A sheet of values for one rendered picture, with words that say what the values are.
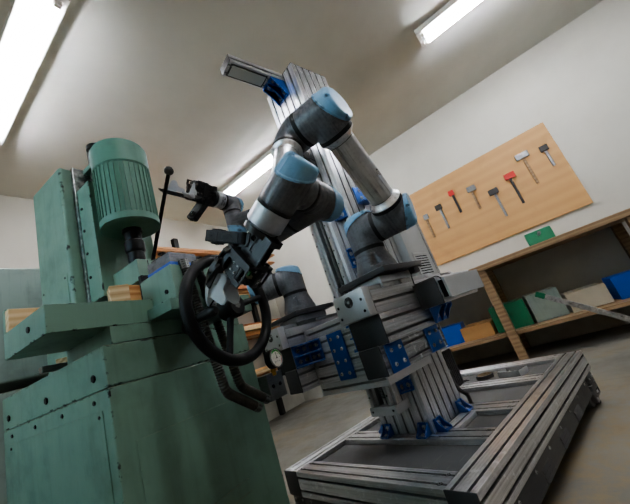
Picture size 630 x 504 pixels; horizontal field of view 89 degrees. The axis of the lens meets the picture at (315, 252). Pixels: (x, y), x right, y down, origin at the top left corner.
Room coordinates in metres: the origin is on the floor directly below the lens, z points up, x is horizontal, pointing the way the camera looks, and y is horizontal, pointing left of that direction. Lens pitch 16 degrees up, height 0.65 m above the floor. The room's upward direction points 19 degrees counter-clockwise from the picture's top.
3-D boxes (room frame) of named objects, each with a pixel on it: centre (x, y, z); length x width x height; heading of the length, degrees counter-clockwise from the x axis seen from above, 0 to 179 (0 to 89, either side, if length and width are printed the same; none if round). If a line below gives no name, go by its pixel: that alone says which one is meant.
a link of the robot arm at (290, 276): (1.50, 0.16, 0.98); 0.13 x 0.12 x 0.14; 89
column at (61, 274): (1.08, 0.81, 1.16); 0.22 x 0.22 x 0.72; 63
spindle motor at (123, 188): (0.95, 0.55, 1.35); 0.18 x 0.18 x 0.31
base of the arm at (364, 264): (1.15, -0.19, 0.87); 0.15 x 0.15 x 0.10
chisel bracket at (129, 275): (0.96, 0.57, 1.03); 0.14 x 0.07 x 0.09; 63
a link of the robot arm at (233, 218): (1.29, 0.27, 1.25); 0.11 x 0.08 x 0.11; 89
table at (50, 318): (0.89, 0.46, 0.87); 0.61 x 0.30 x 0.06; 153
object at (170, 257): (0.85, 0.38, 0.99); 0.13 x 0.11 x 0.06; 153
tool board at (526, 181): (3.38, -1.65, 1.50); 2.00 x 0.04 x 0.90; 59
